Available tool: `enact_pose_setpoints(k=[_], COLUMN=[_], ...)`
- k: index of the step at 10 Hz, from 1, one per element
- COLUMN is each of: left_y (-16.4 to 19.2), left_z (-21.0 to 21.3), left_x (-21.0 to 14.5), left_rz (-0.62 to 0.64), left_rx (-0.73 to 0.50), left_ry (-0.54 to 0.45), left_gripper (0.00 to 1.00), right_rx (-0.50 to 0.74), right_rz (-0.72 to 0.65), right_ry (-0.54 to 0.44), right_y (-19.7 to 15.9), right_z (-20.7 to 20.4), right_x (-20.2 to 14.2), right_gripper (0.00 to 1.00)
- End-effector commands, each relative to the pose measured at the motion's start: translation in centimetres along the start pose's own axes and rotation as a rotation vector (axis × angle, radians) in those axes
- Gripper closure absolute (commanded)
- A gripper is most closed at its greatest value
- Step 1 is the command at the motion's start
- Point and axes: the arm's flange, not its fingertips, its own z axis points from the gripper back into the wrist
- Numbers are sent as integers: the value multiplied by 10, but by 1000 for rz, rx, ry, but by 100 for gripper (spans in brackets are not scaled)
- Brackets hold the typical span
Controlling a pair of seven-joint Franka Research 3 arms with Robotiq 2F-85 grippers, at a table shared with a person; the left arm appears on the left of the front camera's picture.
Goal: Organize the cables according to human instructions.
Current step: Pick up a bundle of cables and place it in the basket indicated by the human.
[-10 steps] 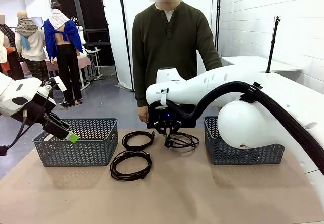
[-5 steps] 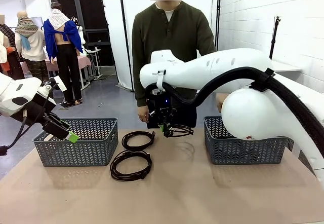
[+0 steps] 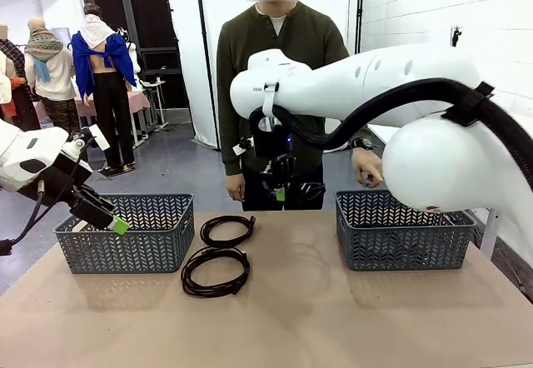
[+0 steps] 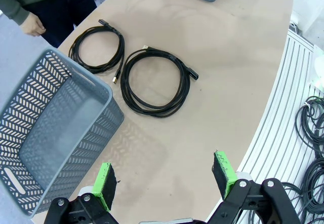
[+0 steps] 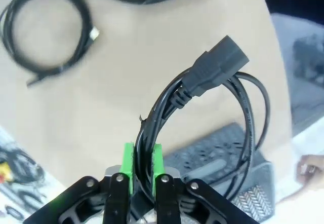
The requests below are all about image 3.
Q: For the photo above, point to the black framed glass doors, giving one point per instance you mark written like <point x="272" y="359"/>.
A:
<point x="154" y="22"/>

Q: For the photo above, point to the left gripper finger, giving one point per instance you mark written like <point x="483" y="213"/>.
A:
<point x="120" y="227"/>
<point x="113" y="214"/>

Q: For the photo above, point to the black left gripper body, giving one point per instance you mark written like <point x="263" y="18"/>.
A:
<point x="91" y="212"/>

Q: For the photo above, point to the grey plastic lattice basket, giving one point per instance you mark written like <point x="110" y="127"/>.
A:
<point x="125" y="255"/>
<point x="399" y="251"/>

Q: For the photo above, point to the small white desk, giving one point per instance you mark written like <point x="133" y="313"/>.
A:
<point x="156" y="84"/>

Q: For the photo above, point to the upright black backdrop pole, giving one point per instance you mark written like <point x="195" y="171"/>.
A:
<point x="361" y="10"/>

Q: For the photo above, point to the person in green sweater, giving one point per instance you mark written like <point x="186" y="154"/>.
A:
<point x="250" y="51"/>

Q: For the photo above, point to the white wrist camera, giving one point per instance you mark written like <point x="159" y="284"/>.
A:
<point x="237" y="149"/>
<point x="100" y="137"/>

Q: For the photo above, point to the figure in plaid coat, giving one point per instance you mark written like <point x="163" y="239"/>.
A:
<point x="6" y="76"/>

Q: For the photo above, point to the white mannequin torso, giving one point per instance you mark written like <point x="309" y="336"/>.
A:
<point x="132" y="58"/>

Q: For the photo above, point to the black wrist mount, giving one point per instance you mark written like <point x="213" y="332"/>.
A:
<point x="62" y="180"/>
<point x="270" y="143"/>

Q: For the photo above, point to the black wall mounted device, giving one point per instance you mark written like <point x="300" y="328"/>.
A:
<point x="456" y="37"/>

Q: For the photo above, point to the large white table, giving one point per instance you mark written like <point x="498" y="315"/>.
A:
<point x="490" y="235"/>

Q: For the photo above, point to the black right wrist mount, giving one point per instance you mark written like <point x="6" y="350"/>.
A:
<point x="270" y="143"/>

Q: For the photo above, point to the slanted black backdrop pole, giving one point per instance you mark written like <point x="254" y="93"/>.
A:
<point x="205" y="39"/>

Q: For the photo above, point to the person's right hand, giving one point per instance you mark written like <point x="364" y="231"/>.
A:
<point x="235" y="187"/>

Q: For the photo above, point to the black left wrist mount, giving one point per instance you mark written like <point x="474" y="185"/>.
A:
<point x="62" y="180"/>

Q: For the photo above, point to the mannequin with patterned scarf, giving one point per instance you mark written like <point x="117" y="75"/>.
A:
<point x="54" y="76"/>

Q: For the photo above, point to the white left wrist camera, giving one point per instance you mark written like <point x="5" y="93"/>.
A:
<point x="100" y="137"/>

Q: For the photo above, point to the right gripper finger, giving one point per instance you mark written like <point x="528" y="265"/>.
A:
<point x="278" y="193"/>
<point x="284" y="193"/>

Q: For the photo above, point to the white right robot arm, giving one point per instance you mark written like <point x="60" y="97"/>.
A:
<point x="354" y="81"/>

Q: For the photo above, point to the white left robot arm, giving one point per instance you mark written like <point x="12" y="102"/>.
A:
<point x="25" y="155"/>

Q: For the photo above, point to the person's left hand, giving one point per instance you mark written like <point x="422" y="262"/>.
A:
<point x="368" y="170"/>

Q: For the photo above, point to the white backdrop screen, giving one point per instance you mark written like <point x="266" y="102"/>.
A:
<point x="187" y="51"/>

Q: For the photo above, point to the table with pink cloth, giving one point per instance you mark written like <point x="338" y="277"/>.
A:
<point x="139" y="101"/>

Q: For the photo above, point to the person's right forearm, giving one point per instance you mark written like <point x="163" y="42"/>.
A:
<point x="229" y="164"/>

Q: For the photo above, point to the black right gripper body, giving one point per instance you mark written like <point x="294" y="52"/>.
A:
<point x="279" y="170"/>

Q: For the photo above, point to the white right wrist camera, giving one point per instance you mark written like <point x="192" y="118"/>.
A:
<point x="237" y="149"/>

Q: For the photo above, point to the black wristwatch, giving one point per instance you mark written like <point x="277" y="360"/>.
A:
<point x="363" y="144"/>

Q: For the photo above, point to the mannequin with blue jacket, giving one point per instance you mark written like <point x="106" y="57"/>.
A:
<point x="85" y="64"/>

